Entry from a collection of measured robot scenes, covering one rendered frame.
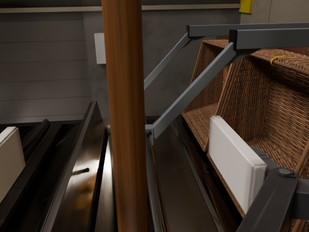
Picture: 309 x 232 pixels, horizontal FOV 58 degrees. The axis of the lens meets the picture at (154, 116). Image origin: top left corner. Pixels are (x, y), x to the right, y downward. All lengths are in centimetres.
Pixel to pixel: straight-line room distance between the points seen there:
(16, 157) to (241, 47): 55
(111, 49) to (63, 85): 295
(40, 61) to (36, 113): 59
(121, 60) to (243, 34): 47
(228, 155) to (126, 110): 9
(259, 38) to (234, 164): 53
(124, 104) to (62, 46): 286
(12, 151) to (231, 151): 13
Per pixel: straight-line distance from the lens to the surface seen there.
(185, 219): 100
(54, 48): 309
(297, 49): 115
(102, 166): 149
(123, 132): 23
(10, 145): 19
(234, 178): 16
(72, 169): 101
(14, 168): 20
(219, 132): 18
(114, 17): 21
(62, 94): 319
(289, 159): 120
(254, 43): 67
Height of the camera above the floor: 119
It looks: 5 degrees down
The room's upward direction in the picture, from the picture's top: 93 degrees counter-clockwise
